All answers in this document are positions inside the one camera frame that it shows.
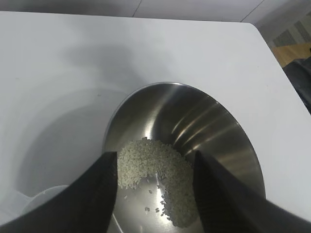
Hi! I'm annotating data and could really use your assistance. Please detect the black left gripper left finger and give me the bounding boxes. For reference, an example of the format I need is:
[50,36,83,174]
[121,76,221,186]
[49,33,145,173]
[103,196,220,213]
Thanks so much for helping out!
[0,150,119,233]

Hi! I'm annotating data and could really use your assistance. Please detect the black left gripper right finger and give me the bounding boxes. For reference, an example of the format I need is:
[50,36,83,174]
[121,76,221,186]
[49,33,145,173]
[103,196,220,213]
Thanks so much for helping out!
[193,150,311,233]

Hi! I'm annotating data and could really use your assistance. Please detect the clear plastic measuring cup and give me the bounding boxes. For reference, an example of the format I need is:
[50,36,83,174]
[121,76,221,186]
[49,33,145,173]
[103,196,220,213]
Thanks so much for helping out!
[18,184,70,219]

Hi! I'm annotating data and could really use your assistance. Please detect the white rice grains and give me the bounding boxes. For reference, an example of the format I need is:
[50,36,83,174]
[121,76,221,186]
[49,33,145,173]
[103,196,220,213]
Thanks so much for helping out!
[117,137,199,229]

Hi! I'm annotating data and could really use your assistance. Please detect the stainless steel mixing bowl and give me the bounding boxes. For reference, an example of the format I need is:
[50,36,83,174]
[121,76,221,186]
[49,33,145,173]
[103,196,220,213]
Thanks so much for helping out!
[103,82,265,233]

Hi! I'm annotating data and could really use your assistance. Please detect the dark object beside table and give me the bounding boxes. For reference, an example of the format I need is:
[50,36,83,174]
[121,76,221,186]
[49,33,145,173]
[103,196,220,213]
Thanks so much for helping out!
[283,59,311,114]

